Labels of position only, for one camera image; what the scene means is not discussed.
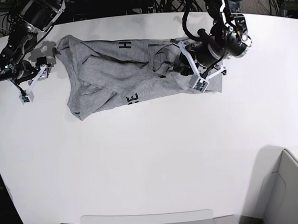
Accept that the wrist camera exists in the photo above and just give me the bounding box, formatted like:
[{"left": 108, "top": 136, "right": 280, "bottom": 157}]
[
  {"left": 189, "top": 75, "right": 210, "bottom": 93},
  {"left": 19, "top": 91, "right": 34, "bottom": 104}
]

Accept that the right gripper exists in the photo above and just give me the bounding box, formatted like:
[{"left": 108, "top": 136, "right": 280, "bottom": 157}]
[{"left": 13, "top": 56, "right": 53, "bottom": 85}]

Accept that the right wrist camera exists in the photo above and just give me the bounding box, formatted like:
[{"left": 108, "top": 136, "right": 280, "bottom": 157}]
[{"left": 19, "top": 91, "right": 34, "bottom": 104}]

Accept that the grey T-shirt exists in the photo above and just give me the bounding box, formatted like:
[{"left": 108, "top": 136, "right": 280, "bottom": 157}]
[{"left": 53, "top": 27, "right": 225, "bottom": 122}]

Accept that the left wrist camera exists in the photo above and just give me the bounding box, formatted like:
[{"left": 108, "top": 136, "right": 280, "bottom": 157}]
[{"left": 189, "top": 75, "right": 210, "bottom": 93}]

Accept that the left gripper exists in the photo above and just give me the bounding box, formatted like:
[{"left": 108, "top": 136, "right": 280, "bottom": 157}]
[{"left": 173, "top": 29, "right": 225, "bottom": 77}]

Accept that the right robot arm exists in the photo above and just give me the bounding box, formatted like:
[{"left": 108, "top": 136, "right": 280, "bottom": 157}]
[{"left": 0, "top": 0, "right": 66, "bottom": 84}]

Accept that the black cable bundle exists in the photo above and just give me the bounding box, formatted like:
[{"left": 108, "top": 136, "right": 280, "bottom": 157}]
[{"left": 148, "top": 0, "right": 203, "bottom": 15}]

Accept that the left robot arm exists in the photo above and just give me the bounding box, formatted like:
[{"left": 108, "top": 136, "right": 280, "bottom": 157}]
[{"left": 182, "top": 0, "right": 252, "bottom": 79}]

